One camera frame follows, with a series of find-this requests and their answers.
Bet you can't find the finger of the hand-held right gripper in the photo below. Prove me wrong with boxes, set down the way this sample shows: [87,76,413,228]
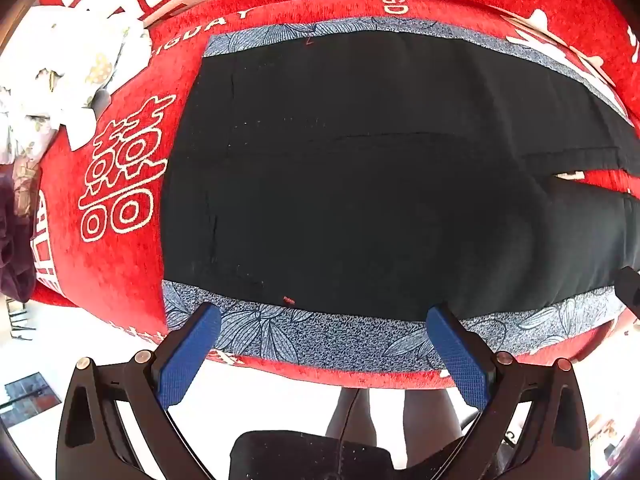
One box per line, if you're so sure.
[614,266,640,320]

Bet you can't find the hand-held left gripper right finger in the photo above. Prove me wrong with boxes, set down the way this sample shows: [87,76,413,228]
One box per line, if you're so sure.
[426,303,592,480]

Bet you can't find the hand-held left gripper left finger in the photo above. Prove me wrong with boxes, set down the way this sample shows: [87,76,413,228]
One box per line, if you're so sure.
[56,303,223,480]

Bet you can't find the black pants with floral stripes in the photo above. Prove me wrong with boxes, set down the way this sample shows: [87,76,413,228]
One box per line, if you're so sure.
[161,16,640,368]

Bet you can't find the red printed blanket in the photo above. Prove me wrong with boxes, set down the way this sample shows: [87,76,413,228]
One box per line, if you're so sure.
[27,0,640,391]

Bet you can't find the dark purple cloth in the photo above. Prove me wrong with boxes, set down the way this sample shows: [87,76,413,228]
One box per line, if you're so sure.
[0,160,42,303]

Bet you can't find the white floral cloth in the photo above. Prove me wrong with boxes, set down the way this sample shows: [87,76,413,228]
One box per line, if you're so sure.
[0,7,153,171]

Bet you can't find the black cable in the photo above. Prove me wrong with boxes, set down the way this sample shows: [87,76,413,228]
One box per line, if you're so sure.
[335,389,363,480]

